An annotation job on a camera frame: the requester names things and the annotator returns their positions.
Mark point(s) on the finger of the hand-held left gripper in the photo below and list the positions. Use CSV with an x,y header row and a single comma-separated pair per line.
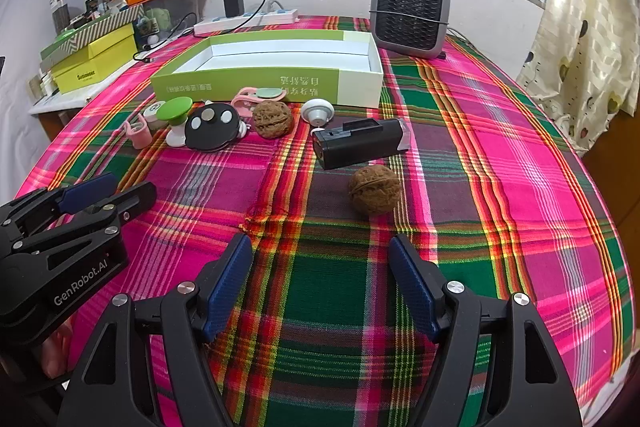
x,y
132,202
90,194

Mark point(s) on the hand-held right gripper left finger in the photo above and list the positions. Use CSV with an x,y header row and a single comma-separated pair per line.
x,y
230,287

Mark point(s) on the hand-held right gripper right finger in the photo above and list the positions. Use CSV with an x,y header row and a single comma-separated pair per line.
x,y
412,287

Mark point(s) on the small pink clip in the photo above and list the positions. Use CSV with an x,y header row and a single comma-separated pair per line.
x,y
139,133

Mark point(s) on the green-topped white stand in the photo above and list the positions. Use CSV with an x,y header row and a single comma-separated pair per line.
x,y
175,114

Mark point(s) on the brown walnut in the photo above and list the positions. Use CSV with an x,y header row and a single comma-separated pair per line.
x,y
272,119
375,190

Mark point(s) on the black rectangular device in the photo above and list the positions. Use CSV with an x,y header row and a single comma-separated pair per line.
x,y
357,144

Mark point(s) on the large pink clip green pad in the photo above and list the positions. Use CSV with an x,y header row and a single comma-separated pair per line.
x,y
260,96

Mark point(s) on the white mushroom-shaped knob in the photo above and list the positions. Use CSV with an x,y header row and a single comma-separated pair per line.
x,y
317,112

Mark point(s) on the green and white cardboard box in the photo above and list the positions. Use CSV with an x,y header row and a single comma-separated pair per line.
x,y
290,79

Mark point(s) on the person's left hand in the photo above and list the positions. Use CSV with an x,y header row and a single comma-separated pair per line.
x,y
55,352

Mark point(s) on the white side table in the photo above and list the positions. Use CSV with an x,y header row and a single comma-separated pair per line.
x,y
50,104

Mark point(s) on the pink green plaid tablecloth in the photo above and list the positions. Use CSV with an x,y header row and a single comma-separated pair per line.
x,y
500,157

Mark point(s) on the small green white toy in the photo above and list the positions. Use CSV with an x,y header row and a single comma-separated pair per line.
x,y
150,39

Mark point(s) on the striped cardboard box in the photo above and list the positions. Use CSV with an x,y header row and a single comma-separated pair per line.
x,y
95,29

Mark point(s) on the glass jar black lid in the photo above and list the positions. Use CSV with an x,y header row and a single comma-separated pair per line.
x,y
59,12

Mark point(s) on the clear storage bin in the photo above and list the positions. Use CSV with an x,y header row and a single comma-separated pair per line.
x,y
175,7

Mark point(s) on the white power strip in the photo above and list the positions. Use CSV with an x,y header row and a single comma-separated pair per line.
x,y
250,19

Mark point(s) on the black charger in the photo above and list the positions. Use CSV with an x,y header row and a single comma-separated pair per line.
x,y
233,3

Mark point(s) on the grey fan heater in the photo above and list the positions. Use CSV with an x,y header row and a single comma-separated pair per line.
x,y
410,14

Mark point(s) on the cream dotted curtain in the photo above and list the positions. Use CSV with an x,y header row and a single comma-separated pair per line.
x,y
585,37

